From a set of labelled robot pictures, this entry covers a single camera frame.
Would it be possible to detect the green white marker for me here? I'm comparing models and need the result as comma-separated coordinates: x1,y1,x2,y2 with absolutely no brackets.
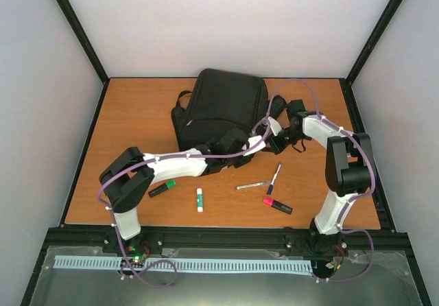
235,180,270,190

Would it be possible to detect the blue capped white pen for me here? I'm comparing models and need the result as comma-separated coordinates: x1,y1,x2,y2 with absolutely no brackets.
266,163,282,196

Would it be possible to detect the white green glue stick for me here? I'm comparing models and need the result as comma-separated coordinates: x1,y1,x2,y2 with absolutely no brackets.
196,188,204,213

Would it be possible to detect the pink highlighter marker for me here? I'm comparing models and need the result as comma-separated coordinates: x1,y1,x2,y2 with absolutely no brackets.
263,197,292,215

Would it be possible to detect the black student backpack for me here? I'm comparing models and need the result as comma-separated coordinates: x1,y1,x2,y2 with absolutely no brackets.
171,69,286,155

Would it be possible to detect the green highlighter marker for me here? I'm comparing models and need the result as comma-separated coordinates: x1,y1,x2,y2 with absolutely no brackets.
148,180,176,198

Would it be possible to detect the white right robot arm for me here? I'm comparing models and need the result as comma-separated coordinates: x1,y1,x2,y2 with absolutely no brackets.
264,96,376,255

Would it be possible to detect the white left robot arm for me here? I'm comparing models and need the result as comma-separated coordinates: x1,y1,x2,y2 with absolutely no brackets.
99,128,265,253

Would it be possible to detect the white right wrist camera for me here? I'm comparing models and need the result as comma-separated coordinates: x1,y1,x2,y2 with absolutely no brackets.
267,117,282,137

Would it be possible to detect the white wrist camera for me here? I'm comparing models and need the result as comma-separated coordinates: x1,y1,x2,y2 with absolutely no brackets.
242,135,266,156
267,117,282,137

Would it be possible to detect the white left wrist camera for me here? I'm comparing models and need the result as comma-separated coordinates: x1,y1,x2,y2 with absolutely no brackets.
242,135,266,156

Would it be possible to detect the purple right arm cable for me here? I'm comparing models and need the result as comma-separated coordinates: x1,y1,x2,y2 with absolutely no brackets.
265,78,375,283

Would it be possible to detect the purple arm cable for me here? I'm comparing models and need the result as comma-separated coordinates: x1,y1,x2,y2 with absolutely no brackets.
97,117,272,288
265,78,375,283

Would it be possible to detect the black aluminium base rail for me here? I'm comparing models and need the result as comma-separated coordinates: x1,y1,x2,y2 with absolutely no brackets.
41,225,414,259

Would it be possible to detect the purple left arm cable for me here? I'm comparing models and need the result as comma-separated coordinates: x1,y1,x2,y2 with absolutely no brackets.
97,117,272,288

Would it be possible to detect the light blue cable duct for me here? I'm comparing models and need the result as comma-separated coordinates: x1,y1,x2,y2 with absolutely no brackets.
53,255,313,276

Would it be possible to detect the right black frame post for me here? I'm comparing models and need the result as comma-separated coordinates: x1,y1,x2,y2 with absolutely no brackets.
346,0,403,87

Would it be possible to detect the black frame post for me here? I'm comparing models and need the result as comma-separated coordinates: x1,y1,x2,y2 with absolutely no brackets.
346,0,403,87
56,0,110,84

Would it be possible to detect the left black frame post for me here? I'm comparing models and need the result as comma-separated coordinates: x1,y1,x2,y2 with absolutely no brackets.
56,0,110,84

